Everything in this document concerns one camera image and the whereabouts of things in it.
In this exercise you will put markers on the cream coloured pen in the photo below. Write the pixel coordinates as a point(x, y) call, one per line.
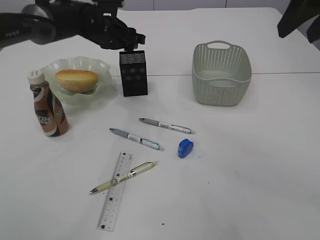
point(133, 172)

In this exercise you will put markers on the translucent green wavy plate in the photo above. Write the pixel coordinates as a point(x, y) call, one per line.
point(83, 64)

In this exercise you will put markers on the sugared bread roll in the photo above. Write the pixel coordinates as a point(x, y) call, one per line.
point(77, 81)

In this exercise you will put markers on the grey blue pen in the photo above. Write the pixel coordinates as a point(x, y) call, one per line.
point(137, 139)

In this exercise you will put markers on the grey-green plastic basket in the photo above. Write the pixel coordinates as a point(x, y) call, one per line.
point(221, 73)

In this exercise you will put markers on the blue pencil sharpener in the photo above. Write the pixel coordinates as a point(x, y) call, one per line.
point(184, 148)

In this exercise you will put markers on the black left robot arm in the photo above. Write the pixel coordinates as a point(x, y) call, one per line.
point(48, 21)

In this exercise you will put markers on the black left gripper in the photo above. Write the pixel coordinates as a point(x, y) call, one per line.
point(101, 26)

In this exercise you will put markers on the grey pen near basket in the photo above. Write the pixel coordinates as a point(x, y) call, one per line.
point(168, 126)

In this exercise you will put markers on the brown Nescafe coffee bottle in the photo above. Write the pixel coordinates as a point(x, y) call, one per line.
point(47, 107)

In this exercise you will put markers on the black square pen holder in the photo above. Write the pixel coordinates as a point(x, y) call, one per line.
point(133, 72)

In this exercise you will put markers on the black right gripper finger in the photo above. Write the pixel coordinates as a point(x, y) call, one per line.
point(313, 32)
point(297, 13)

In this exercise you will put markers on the transparent plastic ruler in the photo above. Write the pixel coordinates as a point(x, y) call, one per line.
point(112, 203)

